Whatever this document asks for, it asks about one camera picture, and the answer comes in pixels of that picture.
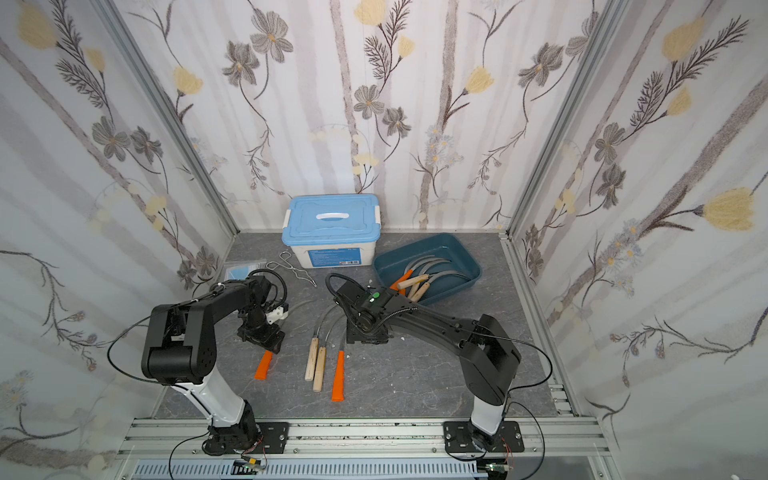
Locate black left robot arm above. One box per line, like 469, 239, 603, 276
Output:
107, 268, 288, 456

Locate teal plastic storage tray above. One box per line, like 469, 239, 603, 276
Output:
373, 233, 482, 305

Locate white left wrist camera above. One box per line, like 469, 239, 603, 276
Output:
266, 305, 289, 324

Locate white box with blue lid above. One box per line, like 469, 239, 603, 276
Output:
282, 194, 382, 269

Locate blue face masks pack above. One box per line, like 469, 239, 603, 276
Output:
221, 259, 266, 281

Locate wooden handle sickle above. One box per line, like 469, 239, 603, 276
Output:
395, 270, 469, 290
312, 316, 343, 393
304, 304, 336, 381
409, 270, 468, 302
408, 258, 450, 299

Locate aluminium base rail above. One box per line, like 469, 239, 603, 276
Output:
108, 417, 621, 479

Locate silver metal tongs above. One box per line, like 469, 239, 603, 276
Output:
265, 250, 317, 287

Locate orange handle sickle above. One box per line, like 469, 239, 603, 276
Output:
253, 351, 274, 381
331, 342, 346, 403
390, 255, 435, 291

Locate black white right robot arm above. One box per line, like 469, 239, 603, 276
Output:
325, 273, 543, 455

